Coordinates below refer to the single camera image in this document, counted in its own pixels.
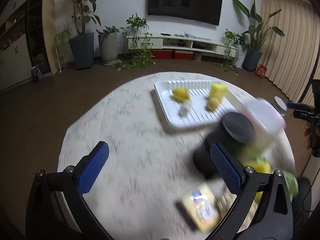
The dark blue bag on floor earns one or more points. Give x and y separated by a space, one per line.
36 74

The yellow egg-shaped sponge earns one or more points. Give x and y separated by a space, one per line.
181 94

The red storage box left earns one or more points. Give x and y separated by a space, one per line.
162 54

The yellow rectangular sponge front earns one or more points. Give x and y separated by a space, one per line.
218 89

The tall tree in blue pot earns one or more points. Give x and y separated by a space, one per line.
82 45

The yellow rectangular sponge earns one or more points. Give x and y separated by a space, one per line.
218 89
256 182

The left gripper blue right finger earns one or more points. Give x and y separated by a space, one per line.
229 168

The tan peanut-shaped sponge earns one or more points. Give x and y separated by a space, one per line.
213 102

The bird of paradise plant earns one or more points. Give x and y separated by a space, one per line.
257 32

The white plastic tray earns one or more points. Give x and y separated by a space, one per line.
199 115

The spider plant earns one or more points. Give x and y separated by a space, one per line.
62 47

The red storage box right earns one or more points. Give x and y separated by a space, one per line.
183 55

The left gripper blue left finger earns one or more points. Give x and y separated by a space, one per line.
90 166

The small plant on console end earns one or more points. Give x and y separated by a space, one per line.
235 45

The trailing pothos plant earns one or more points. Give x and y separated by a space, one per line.
137 37

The red storage box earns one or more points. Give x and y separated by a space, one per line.
162 54
183 55

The small white crochet piece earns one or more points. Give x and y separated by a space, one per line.
185 108

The grey trash can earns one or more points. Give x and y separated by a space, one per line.
279 105

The floral tablecloth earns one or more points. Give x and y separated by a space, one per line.
150 164

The person's right hand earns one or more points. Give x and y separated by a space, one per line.
307 133

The white wall cabinet unit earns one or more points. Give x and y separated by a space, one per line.
15 59

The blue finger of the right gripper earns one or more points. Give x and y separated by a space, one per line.
307 116
299 106

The white TV console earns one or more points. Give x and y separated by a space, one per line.
175 42

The green cloth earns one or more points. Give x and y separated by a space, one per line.
261 165

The red gift box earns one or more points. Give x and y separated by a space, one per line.
261 71

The translucent plastic storage box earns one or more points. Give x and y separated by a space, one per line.
267 123

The black cylindrical container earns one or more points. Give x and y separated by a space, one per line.
234 131

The wall-mounted black television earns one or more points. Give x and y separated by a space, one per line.
207 11

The yellow tissue pack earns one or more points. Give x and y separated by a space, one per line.
198 209

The plant in grey ribbed pot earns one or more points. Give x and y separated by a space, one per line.
108 44

